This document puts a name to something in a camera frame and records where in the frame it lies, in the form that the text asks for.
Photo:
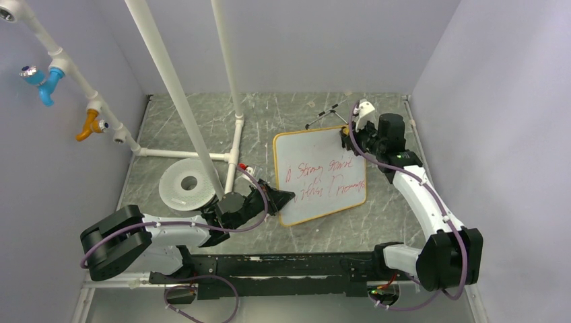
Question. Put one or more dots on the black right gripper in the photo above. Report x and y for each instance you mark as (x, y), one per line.
(357, 135)

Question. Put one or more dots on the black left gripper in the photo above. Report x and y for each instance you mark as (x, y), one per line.
(277, 199)

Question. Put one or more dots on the yellow framed whiteboard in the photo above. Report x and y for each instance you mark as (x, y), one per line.
(325, 177)

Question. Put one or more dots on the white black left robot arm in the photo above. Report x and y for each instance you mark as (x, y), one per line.
(131, 241)

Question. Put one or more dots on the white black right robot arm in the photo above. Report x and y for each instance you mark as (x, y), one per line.
(451, 256)

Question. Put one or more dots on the white perforated disc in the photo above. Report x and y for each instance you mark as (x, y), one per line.
(185, 186)

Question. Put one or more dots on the orange plastic faucet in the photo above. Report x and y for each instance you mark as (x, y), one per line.
(92, 124)

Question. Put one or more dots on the blue plastic faucet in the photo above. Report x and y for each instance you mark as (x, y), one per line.
(46, 84)

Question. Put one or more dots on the black wire board stand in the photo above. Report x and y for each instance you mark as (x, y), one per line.
(333, 110)

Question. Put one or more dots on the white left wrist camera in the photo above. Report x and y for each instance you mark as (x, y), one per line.
(253, 170)

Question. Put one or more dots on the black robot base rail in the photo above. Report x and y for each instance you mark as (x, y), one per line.
(352, 274)

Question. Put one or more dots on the white pvc pipe frame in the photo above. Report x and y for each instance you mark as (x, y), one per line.
(20, 11)

